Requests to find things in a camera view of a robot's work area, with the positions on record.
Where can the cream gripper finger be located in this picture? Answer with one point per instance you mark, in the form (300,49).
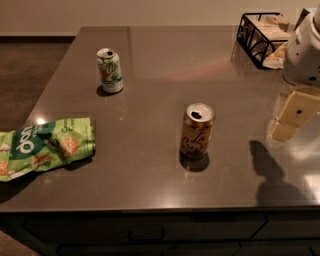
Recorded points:
(279,104)

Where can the green white 7up can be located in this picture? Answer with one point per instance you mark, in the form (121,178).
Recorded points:
(109,66)

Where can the orange LaCroix can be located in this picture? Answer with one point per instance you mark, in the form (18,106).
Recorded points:
(197,127)

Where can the green chip bag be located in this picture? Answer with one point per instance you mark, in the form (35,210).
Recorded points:
(44,147)

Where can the black wire basket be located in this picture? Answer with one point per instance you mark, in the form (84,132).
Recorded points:
(245,33)

